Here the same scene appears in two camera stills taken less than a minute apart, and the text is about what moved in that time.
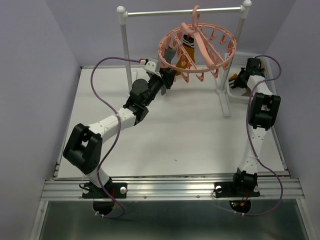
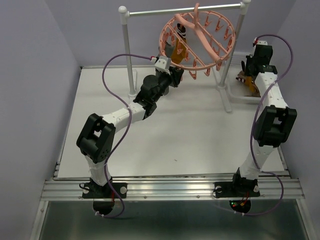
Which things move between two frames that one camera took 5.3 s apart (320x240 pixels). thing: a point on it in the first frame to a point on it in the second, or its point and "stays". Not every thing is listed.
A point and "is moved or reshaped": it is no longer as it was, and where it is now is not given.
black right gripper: x=237 y=81 to x=249 y=58
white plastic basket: x=239 y=61 stays
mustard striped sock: x=233 y=77 is moved or reshaped
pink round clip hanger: x=198 y=48 is moved or reshaped
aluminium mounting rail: x=171 y=188 stays
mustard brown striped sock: x=183 y=60 to x=179 y=51
